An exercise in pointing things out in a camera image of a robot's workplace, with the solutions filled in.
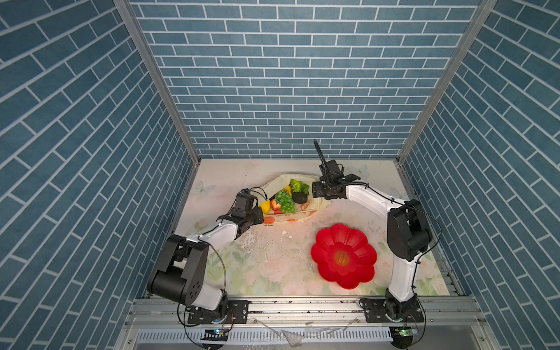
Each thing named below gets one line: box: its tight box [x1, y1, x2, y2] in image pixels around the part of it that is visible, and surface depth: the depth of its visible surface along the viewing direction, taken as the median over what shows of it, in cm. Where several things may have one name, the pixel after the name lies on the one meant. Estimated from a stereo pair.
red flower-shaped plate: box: [310, 223, 378, 290], surface depth 88 cm
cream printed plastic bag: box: [256, 173, 331, 226], surface depth 98 cm
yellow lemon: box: [259, 199, 271, 214], surface depth 98 cm
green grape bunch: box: [274, 189, 295, 214], surface depth 99 cm
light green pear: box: [288, 178, 303, 194], surface depth 104 cm
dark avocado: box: [291, 191, 308, 205], surface depth 103 cm
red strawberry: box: [269, 198, 282, 211], surface depth 98 cm
